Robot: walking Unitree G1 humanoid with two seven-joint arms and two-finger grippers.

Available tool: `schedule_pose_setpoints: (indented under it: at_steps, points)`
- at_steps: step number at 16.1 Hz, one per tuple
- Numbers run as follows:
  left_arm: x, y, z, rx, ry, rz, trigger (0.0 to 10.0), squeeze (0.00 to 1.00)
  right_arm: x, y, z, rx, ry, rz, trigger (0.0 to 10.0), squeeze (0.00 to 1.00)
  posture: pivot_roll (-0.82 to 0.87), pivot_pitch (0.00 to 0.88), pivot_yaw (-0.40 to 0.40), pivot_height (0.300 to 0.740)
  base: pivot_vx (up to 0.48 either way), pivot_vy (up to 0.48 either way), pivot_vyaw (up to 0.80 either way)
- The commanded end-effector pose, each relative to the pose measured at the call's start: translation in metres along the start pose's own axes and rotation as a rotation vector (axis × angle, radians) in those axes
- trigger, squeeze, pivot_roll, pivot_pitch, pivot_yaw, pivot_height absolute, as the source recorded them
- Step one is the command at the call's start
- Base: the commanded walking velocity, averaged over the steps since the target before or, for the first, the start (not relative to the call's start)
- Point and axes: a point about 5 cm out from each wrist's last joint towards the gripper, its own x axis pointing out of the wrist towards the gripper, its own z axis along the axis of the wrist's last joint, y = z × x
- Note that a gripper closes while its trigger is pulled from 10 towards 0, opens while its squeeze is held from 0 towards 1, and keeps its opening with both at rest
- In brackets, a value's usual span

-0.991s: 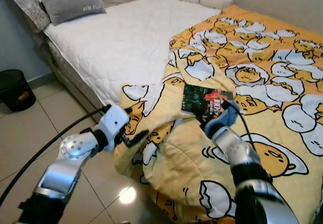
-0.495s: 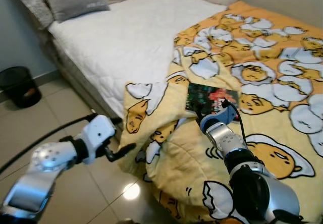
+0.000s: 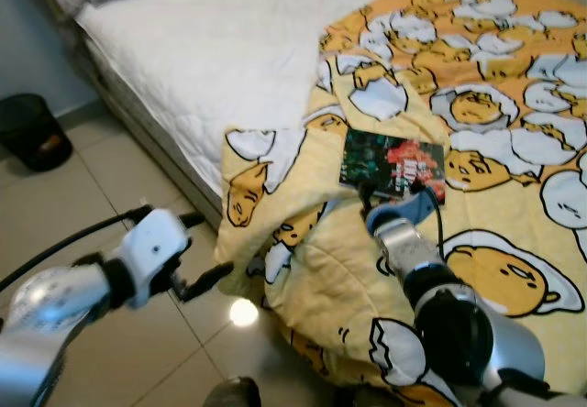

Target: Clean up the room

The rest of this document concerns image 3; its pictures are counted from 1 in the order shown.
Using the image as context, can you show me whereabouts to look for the book white spine dark cover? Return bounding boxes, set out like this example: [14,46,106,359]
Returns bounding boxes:
[339,127,448,204]

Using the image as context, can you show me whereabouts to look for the grey bed base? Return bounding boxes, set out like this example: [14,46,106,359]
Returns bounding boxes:
[78,36,226,234]

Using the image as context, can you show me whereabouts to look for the dark grey robot left foot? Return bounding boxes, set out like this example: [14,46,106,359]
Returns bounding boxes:
[202,377,262,407]

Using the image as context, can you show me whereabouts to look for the white quilted mattress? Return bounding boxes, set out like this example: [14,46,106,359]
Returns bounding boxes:
[73,0,427,197]

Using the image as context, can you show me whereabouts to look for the black waste bin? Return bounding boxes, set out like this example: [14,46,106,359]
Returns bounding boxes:
[0,93,74,172]

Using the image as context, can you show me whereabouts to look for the yellow egg print blanket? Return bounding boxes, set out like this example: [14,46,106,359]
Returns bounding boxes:
[216,0,587,407]

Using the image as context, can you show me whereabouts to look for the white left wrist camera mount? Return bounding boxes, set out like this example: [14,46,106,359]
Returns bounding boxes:
[119,208,194,284]

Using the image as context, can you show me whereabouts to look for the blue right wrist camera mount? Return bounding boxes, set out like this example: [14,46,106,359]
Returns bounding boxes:
[367,190,441,238]

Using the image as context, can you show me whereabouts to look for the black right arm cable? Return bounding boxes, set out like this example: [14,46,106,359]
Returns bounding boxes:
[413,180,446,257]

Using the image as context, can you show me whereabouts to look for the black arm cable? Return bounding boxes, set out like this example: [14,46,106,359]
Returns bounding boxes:
[413,180,446,257]
[0,205,152,293]

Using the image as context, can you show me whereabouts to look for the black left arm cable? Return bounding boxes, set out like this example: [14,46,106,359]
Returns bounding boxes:
[0,205,152,293]

